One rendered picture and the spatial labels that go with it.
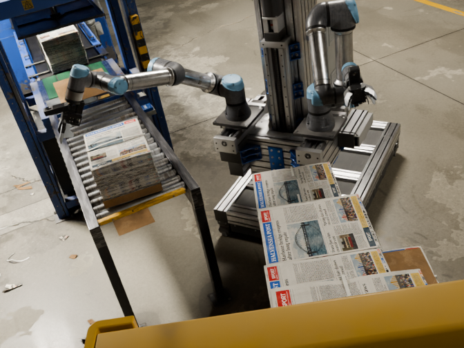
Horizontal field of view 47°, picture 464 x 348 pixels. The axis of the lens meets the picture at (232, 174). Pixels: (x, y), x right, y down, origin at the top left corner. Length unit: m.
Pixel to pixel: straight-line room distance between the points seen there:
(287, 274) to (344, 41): 1.32
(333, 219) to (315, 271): 0.25
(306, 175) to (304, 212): 0.60
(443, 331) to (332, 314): 0.10
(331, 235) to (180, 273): 1.67
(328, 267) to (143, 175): 1.14
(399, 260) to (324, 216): 0.60
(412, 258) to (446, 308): 1.83
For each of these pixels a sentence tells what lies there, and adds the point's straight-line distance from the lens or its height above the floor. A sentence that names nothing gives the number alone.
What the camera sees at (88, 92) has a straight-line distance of 3.86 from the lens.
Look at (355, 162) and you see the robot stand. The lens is 3.63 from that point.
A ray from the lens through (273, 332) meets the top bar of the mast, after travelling 0.55.
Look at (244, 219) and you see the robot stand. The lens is 3.27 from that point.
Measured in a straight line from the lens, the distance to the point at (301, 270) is 1.69.
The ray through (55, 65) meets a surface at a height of 0.86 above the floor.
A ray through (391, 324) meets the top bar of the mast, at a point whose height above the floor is 1.85.
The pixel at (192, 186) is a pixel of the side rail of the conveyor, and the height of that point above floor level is 0.80.
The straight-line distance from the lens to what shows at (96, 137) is 2.74.
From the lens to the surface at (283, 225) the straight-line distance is 1.86.
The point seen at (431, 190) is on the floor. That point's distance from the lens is 3.75.
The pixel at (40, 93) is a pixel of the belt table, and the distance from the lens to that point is 4.10.
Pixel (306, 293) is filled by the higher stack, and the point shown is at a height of 1.29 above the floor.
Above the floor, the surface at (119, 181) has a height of 0.93.
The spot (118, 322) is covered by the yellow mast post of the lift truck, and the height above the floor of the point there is 1.85.
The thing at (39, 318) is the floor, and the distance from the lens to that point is 3.42.
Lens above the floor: 2.28
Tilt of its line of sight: 35 degrees down
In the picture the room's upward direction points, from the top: 11 degrees counter-clockwise
